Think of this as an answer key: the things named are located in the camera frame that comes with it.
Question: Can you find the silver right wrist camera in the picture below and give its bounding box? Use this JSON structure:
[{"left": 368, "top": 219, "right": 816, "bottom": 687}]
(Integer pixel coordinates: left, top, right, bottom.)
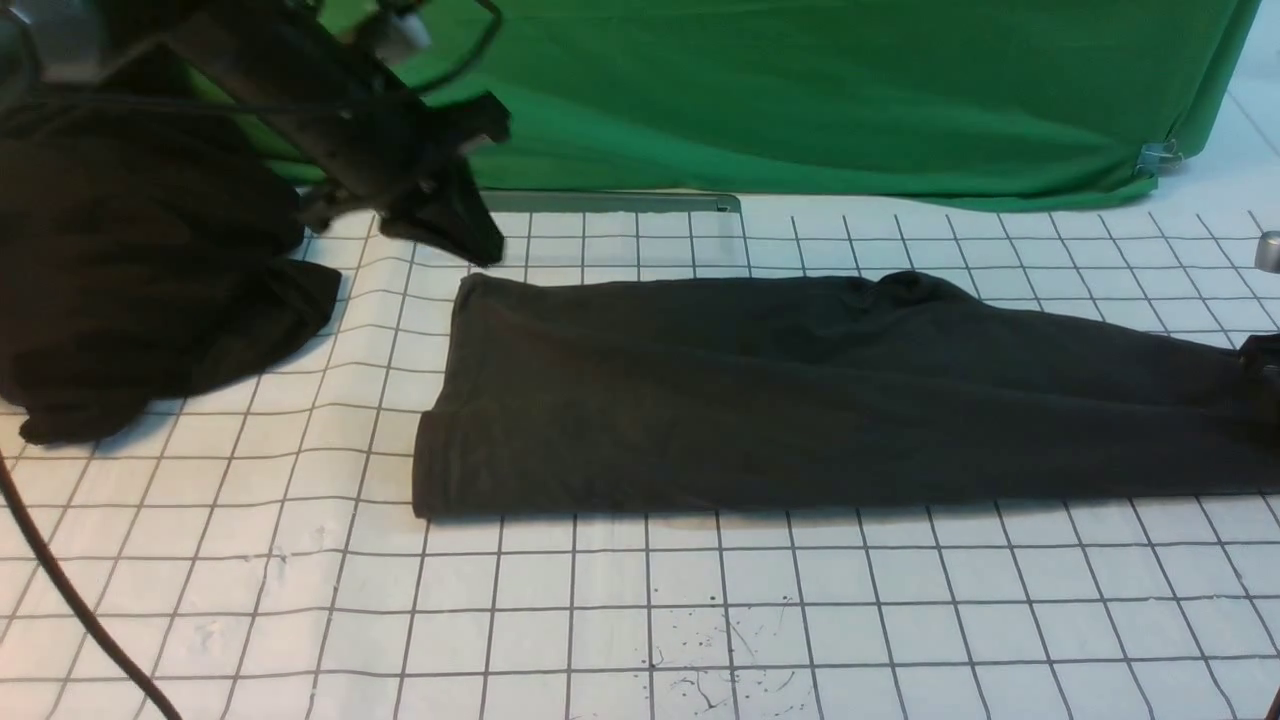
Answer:
[{"left": 1254, "top": 231, "right": 1280, "bottom": 274}]

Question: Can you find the gray metal bar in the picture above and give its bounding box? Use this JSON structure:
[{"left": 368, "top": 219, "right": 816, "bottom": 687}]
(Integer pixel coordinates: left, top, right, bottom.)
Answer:
[{"left": 481, "top": 190, "right": 742, "bottom": 214}]

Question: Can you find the white grid table mat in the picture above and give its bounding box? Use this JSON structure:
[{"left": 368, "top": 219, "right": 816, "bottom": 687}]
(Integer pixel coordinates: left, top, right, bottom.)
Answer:
[{"left": 1, "top": 173, "right": 1277, "bottom": 719}]

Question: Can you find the metal binder clip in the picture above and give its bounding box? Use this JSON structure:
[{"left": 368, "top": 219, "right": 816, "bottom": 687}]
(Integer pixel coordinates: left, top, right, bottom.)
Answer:
[{"left": 1134, "top": 138, "right": 1184, "bottom": 178}]

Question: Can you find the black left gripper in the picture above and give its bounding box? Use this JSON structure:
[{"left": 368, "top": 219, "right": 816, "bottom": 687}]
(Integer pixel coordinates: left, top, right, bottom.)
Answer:
[{"left": 170, "top": 10, "right": 511, "bottom": 268}]

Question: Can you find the black crumpled garment pile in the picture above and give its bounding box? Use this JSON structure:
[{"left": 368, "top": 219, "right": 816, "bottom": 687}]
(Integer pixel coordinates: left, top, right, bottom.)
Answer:
[{"left": 1, "top": 105, "right": 340, "bottom": 445}]

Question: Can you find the gray long-sleeve top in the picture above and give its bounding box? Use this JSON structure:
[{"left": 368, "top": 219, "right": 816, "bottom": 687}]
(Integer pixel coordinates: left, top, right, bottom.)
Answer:
[{"left": 411, "top": 272, "right": 1279, "bottom": 519}]

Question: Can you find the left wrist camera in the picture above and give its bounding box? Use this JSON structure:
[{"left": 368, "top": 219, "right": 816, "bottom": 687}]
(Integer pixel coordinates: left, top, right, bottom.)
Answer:
[{"left": 347, "top": 1, "right": 431, "bottom": 65}]

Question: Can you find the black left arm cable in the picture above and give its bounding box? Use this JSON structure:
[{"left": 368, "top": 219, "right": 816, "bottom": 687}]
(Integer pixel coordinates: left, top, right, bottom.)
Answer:
[{"left": 0, "top": 0, "right": 500, "bottom": 720}]

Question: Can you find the green backdrop cloth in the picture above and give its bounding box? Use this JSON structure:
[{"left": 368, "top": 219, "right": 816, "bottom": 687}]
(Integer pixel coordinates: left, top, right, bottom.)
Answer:
[{"left": 428, "top": 1, "right": 1260, "bottom": 211}]

